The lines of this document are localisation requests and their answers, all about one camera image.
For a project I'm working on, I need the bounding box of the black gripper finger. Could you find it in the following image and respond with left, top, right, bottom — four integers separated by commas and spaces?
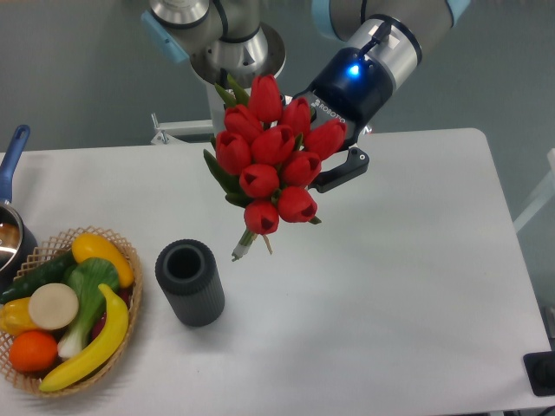
308, 146, 370, 193

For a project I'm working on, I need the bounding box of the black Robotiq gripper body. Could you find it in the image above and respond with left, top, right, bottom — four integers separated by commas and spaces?
293, 47, 394, 150

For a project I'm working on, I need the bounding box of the red tulip bouquet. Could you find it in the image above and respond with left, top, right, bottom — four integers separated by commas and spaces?
204, 75, 347, 261

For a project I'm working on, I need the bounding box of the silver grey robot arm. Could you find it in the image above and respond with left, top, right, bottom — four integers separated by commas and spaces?
141, 1, 467, 192

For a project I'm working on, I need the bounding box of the dark grey ribbed vase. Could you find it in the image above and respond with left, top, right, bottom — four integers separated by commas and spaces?
155, 239, 225, 327

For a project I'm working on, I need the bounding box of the red fruit under banana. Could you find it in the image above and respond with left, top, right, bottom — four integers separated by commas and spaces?
89, 288, 132, 341

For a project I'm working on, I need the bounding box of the black device at edge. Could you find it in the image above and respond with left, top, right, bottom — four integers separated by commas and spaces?
523, 351, 554, 397

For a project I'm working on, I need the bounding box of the yellow banana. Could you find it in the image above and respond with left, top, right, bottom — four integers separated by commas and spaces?
39, 283, 129, 393

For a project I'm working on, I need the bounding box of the yellow squash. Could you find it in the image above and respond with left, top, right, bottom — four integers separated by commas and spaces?
71, 233, 134, 289

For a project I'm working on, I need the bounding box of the green bok choy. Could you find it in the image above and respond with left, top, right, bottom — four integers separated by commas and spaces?
58, 257, 120, 361

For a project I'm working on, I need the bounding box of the dark green cucumber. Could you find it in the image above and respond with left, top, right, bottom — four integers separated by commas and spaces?
1, 250, 76, 304

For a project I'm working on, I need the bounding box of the beige round disc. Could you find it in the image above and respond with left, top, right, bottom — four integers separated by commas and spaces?
28, 283, 79, 330

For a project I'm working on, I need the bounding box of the orange fruit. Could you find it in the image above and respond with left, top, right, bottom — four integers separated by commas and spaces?
9, 330, 57, 373

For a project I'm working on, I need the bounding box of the yellow bell pepper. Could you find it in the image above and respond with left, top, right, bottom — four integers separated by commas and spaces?
1, 297, 39, 336

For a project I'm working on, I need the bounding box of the woven wicker basket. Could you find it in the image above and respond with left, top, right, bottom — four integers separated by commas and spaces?
1, 226, 143, 398

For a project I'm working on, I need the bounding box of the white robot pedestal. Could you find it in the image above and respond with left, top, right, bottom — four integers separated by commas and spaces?
150, 89, 225, 145

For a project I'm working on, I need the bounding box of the white frame at right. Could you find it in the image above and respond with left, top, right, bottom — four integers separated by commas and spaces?
513, 148, 554, 233

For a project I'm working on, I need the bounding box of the blue handled saucepan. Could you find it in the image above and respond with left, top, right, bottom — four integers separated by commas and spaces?
1, 125, 37, 291

